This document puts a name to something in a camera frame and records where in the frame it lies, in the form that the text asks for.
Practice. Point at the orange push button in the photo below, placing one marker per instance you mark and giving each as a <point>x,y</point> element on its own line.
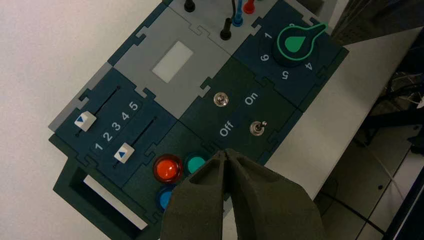
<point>168,169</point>

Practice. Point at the metal toggle switch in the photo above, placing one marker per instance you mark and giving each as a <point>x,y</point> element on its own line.
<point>221,99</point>
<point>258,128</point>

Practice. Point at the white rectangular display window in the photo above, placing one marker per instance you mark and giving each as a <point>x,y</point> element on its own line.
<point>172,62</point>

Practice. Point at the green rotary knob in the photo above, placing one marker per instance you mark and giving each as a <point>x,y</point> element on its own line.
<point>293,44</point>

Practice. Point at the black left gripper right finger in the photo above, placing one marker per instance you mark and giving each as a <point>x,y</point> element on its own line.
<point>271,205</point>

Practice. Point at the teal push button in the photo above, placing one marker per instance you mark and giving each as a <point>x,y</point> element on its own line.
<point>195,164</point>

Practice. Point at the blue push button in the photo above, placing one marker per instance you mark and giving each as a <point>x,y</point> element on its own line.
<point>164,198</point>

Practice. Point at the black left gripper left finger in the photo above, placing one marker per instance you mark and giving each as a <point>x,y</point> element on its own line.
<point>198,205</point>

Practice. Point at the white slider cap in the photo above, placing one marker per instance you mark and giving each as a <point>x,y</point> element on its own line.
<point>124,153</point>
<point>85,121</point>

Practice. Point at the teal and grey control box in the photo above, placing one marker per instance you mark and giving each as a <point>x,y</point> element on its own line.
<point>198,76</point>

